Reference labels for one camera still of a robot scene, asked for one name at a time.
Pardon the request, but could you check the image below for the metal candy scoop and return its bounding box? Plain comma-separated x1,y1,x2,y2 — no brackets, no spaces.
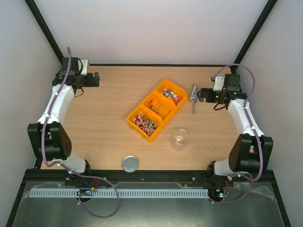
189,84,198,114

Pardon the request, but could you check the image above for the yellow bin with lollipops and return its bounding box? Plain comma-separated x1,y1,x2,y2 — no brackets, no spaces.
126,104,164,142

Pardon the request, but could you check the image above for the yellow bin with star candies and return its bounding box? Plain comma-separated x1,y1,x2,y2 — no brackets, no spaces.
154,79,188,112

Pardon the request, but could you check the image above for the yellow bin with popsicle candies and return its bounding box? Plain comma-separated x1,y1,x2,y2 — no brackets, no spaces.
141,91,176,127

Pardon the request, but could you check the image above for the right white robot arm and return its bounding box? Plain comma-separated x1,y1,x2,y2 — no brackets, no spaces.
195,74,274,185

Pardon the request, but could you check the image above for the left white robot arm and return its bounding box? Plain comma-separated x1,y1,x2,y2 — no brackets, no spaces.
27,57,100,178

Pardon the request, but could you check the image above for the clear glass jar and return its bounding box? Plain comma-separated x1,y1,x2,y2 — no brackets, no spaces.
170,129,189,150

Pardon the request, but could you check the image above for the round metal jar lid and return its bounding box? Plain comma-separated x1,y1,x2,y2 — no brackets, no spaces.
122,155,140,173

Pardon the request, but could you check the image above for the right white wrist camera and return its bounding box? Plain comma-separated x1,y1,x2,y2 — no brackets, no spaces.
213,76,224,91

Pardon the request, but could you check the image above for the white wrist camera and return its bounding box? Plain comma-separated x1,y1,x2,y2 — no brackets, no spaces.
213,76,224,91
81,60,89,75

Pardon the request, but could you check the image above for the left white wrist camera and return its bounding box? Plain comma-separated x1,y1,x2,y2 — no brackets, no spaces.
81,60,89,75

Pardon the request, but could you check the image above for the black aluminium frame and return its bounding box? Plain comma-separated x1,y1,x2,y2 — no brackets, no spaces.
6,0,291,227

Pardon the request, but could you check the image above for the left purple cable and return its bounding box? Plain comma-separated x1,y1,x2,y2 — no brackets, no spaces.
41,46,121,218

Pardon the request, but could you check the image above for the grey slotted cable duct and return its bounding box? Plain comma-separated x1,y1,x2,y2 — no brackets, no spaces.
29,188,209,199

